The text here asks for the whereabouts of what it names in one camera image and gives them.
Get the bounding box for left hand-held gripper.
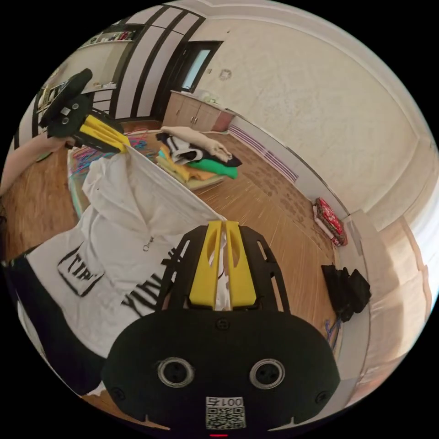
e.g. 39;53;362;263
38;92;132;154

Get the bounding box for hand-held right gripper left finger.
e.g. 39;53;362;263
189;220;224;305

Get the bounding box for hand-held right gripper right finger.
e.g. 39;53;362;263
224;221;257;308

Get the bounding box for white short sleeve with print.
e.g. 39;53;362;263
5;144;231;398

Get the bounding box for person's left forearm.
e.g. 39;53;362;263
0;135;59;197

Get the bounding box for person's left hand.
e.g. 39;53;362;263
47;135;77;152

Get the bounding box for striped black and white wardrobe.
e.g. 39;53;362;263
111;5;207;121

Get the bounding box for wooden cupboard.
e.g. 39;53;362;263
162;90;235;133

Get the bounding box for pile of clothes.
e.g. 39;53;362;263
156;126;243;190

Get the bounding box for red patterned folded cloth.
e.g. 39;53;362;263
312;197;349;247

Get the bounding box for black bundled cloth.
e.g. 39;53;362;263
321;264;372;323

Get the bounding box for dark door with glass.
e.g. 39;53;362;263
174;41;224;94

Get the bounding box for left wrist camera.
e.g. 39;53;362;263
56;68;94;105

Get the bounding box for wall shelf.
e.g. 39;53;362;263
34;23;145;103

